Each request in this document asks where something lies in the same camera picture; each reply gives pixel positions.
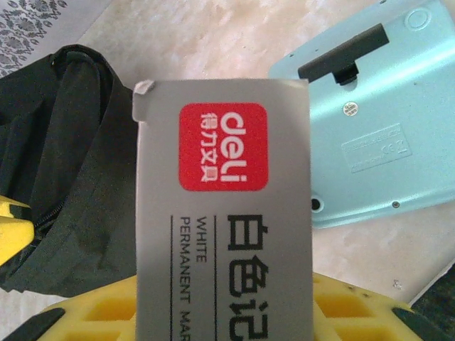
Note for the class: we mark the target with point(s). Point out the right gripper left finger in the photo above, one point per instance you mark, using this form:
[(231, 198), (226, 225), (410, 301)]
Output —
[(99, 316)]

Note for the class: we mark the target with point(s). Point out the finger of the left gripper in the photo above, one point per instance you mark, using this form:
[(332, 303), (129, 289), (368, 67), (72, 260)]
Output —
[(14, 238)]

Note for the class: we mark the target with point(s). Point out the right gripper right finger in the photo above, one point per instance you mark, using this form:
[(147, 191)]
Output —
[(355, 316)]

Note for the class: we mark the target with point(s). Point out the black backpack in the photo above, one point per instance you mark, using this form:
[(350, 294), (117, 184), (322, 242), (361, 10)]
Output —
[(71, 177)]

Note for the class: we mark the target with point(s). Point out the grey marker pen box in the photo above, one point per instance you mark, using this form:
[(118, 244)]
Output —
[(220, 248)]

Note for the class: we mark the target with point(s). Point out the light blue calculator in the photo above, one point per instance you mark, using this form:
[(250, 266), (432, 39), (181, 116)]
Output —
[(373, 106)]

